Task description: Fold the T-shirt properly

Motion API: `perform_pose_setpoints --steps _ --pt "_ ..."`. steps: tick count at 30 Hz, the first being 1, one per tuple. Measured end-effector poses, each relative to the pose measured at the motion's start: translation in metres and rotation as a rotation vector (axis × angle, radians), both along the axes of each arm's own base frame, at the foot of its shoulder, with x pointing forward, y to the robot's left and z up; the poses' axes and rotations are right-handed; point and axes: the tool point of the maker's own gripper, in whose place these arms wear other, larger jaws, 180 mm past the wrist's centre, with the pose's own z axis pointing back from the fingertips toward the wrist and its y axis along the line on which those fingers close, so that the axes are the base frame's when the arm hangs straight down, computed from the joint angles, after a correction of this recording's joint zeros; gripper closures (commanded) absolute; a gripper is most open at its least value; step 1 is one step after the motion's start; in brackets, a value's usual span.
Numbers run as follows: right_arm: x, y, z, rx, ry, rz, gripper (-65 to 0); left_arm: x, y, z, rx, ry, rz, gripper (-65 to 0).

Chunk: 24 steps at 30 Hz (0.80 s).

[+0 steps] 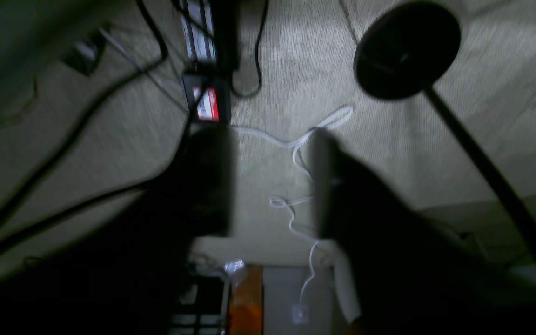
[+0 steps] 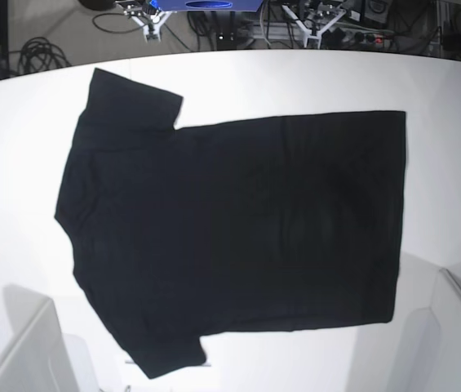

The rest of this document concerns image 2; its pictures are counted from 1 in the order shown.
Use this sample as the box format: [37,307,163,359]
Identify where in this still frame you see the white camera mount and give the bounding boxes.
[281,1,349,49]
[114,0,173,42]

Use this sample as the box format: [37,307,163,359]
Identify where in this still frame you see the blue box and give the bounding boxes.
[148,0,263,12]

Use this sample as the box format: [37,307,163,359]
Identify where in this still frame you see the white bin left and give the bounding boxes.
[0,285,100,391]

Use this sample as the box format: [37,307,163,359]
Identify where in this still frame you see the power strip with plugs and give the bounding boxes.
[321,26,394,49]

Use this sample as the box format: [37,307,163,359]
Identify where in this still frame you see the white bin right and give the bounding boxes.
[387,269,461,392]

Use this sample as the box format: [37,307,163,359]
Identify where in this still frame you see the coiled black cable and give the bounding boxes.
[17,36,72,75]

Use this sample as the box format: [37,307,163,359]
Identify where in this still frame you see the black T-shirt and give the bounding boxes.
[55,69,406,379]

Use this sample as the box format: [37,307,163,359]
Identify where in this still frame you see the white bin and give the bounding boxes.
[387,269,461,392]
[0,285,100,391]

